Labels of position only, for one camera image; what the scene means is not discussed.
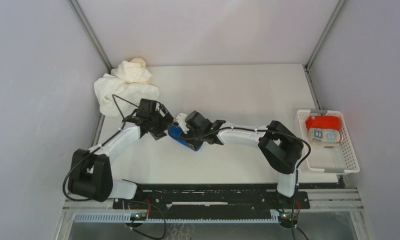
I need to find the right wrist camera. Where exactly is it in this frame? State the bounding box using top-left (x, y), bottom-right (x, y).
top-left (175, 111), bottom-right (212, 134)

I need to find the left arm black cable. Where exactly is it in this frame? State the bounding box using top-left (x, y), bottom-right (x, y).
top-left (62, 94), bottom-right (140, 202)

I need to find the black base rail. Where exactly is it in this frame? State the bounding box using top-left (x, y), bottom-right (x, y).
top-left (113, 182), bottom-right (311, 221)

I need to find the white plastic basket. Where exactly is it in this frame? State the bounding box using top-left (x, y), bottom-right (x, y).
top-left (294, 109), bottom-right (360, 175)

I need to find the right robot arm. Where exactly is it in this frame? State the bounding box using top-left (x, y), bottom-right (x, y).
top-left (180, 120), bottom-right (311, 208)

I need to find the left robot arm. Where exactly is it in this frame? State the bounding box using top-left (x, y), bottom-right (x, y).
top-left (62, 104), bottom-right (174, 209)

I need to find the blue towel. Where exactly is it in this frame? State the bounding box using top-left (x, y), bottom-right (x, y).
top-left (167, 122), bottom-right (203, 152)

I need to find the red rolled towel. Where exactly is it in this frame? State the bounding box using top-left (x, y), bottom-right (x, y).
top-left (305, 115), bottom-right (342, 130)

